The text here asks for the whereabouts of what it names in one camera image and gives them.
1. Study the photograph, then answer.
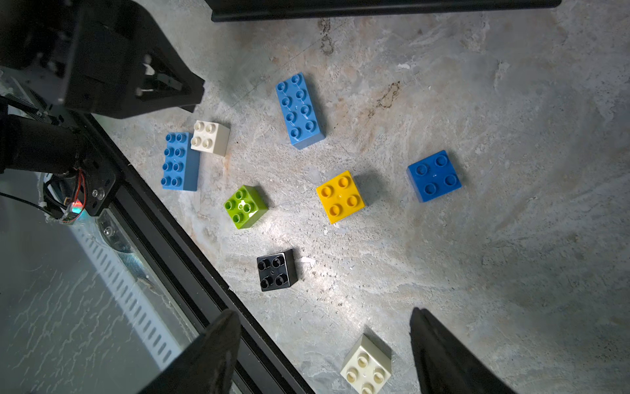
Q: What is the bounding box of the black square brick lower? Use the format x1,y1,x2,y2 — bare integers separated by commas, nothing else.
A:
257,249,298,292

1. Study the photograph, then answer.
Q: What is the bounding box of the black grey chessboard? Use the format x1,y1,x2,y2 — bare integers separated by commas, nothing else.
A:
206,0,561,22

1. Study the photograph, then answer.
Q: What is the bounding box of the light blue long brick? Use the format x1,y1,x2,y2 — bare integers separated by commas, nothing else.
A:
161,132,200,191
276,73,325,149

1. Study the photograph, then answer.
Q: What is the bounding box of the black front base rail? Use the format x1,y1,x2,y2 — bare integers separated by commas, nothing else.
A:
71,113,312,393

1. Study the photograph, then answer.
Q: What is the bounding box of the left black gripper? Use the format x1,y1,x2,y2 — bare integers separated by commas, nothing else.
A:
46,1,204,119

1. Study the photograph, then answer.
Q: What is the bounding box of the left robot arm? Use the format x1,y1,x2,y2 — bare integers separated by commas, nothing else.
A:
1,1,204,216

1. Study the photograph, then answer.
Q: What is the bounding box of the white square brick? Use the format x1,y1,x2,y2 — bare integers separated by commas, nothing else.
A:
191,121,231,157

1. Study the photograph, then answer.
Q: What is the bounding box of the dark blue square brick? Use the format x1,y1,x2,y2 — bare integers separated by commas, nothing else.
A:
407,150,462,203

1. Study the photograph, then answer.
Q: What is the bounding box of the cream square brick lower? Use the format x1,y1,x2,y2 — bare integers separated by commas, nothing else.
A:
340,335,392,394

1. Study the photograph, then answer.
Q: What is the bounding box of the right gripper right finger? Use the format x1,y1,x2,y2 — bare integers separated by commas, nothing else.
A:
409,307,515,394

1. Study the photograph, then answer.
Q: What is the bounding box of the white slotted cable duct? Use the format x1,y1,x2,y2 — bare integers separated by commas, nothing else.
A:
72,228,182,370

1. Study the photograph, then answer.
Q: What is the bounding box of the yellow square brick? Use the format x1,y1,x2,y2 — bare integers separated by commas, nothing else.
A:
317,171,366,224

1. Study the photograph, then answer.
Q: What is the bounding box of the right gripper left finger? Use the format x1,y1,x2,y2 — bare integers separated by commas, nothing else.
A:
141,310,241,394

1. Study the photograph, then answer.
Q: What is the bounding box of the lime green square brick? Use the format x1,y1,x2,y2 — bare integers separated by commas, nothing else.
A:
224,185,267,229

